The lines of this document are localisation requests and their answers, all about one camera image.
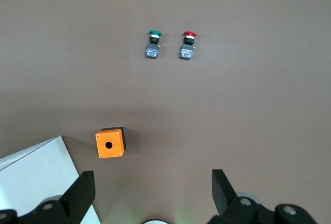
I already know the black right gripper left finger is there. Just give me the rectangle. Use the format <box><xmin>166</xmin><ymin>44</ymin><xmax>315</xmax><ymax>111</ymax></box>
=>
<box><xmin>0</xmin><ymin>171</ymin><xmax>96</xmax><ymax>224</ymax></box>

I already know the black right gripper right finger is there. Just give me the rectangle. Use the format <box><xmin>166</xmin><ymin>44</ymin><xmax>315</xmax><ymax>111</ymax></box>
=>
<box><xmin>208</xmin><ymin>169</ymin><xmax>320</xmax><ymax>224</ymax></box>

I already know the red mushroom push button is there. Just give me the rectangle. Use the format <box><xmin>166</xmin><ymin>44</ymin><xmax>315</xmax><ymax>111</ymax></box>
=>
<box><xmin>178</xmin><ymin>31</ymin><xmax>197</xmax><ymax>60</ymax></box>

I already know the white drawer cabinet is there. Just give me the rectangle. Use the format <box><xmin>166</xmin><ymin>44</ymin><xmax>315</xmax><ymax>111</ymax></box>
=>
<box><xmin>0</xmin><ymin>135</ymin><xmax>101</xmax><ymax>224</ymax></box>

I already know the green mushroom push button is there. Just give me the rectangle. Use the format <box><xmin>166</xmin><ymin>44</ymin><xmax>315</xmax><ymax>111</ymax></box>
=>
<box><xmin>145</xmin><ymin>29</ymin><xmax>162</xmax><ymax>59</ymax></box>

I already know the brown table cover sheet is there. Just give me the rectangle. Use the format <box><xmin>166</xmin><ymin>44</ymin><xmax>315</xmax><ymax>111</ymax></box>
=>
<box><xmin>0</xmin><ymin>0</ymin><xmax>331</xmax><ymax>224</ymax></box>

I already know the orange button enclosure box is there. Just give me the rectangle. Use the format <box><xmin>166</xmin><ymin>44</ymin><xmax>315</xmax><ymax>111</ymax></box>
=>
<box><xmin>95</xmin><ymin>127</ymin><xmax>127</xmax><ymax>159</ymax></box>

